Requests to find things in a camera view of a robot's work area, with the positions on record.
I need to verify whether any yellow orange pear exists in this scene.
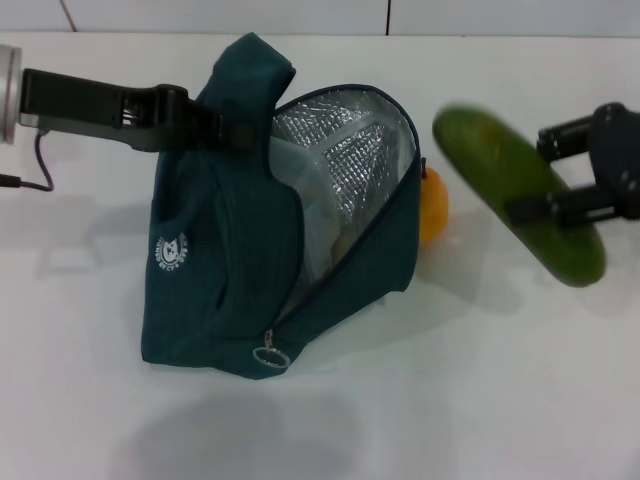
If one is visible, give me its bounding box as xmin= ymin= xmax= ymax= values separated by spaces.
xmin=419 ymin=157 xmax=450 ymax=244

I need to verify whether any clear zipper pull ring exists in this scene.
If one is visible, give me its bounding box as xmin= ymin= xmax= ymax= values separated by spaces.
xmin=252 ymin=329 xmax=291 ymax=370

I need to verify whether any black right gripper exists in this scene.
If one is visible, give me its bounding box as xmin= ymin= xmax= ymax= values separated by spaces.
xmin=507 ymin=102 xmax=640 ymax=226

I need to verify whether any green cucumber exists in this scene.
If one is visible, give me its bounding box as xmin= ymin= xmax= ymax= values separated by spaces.
xmin=432 ymin=103 xmax=607 ymax=289

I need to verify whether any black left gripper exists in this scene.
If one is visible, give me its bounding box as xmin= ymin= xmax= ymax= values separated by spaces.
xmin=19 ymin=68 xmax=262 ymax=151

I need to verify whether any dark teal insulated lunch bag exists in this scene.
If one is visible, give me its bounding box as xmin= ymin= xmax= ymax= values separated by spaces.
xmin=139 ymin=32 xmax=426 ymax=381

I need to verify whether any left gripper cable with plug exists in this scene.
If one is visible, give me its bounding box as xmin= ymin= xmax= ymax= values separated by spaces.
xmin=0 ymin=128 xmax=54 ymax=194

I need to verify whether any clear container with blue lid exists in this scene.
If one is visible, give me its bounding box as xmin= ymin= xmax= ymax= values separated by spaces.
xmin=267 ymin=134 xmax=351 ymax=281

